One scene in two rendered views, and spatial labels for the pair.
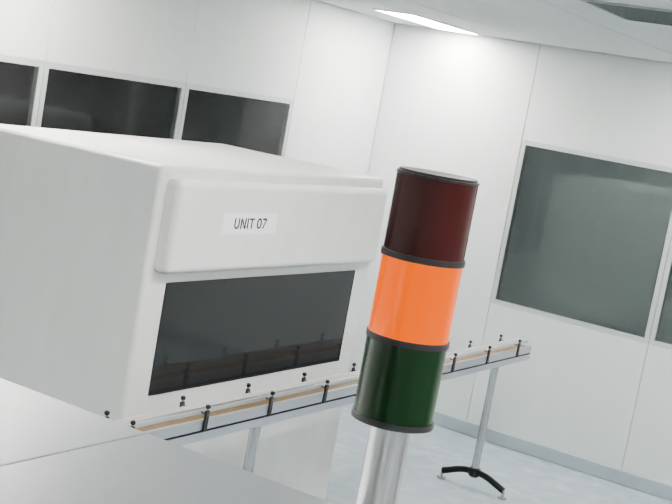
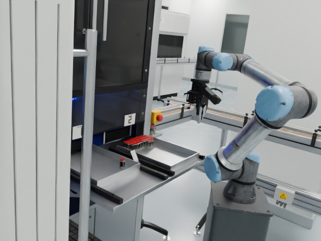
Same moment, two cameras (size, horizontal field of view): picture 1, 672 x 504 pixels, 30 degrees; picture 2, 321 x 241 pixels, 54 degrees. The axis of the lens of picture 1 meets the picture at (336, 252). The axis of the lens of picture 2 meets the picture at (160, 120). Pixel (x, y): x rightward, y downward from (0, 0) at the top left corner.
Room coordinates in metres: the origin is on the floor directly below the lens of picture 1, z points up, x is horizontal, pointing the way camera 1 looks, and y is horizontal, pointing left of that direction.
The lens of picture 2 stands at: (-1.02, -0.38, 1.49)
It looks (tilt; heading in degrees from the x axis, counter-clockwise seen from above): 16 degrees down; 4
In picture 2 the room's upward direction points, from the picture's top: 6 degrees clockwise
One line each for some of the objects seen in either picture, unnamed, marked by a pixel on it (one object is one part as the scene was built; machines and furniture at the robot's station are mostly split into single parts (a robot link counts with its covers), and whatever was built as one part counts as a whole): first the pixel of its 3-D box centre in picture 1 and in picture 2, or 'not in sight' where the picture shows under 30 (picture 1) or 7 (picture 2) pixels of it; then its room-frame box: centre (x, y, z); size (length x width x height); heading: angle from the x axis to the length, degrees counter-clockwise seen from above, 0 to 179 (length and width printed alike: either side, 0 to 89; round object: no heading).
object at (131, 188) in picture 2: not in sight; (129, 162); (0.38, -0.14, 0.87); 0.70 x 0.48 x 0.02; 150
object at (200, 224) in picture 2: not in sight; (210, 215); (1.36, -0.70, 0.07); 0.50 x 0.08 x 0.14; 150
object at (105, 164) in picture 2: not in sight; (92, 162); (0.26, 0.00, 0.90); 0.34 x 0.26 x 0.04; 60
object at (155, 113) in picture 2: not in sight; (153, 115); (0.83, -0.19, 1.00); 0.08 x 0.07 x 0.07; 60
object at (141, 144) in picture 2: not in sight; (141, 144); (0.56, -0.17, 0.90); 0.18 x 0.02 x 0.05; 150
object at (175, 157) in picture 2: not in sight; (157, 151); (0.50, -0.26, 0.90); 0.34 x 0.26 x 0.04; 60
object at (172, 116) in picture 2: not in sight; (160, 115); (1.15, -0.21, 0.92); 0.69 x 0.16 x 0.16; 150
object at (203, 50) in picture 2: not in sight; (205, 58); (0.48, -0.44, 1.39); 0.09 x 0.08 x 0.11; 34
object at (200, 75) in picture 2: not in sight; (202, 75); (0.48, -0.44, 1.32); 0.08 x 0.08 x 0.05
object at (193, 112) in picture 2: not in sight; (195, 114); (0.47, -0.43, 1.13); 0.06 x 0.03 x 0.09; 59
